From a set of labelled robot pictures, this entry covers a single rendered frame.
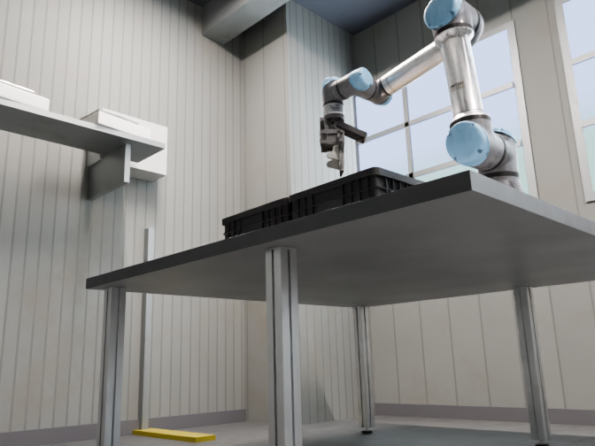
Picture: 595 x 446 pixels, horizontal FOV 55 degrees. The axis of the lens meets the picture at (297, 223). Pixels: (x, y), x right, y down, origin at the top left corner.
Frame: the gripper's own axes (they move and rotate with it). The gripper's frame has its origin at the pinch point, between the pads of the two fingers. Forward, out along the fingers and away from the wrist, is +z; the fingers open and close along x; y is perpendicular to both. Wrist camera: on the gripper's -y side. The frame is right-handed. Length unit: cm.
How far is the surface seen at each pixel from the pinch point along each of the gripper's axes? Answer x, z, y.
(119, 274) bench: -11, 31, 79
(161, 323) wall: -170, 19, 108
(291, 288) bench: 33, 49, 17
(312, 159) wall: -186, -97, 12
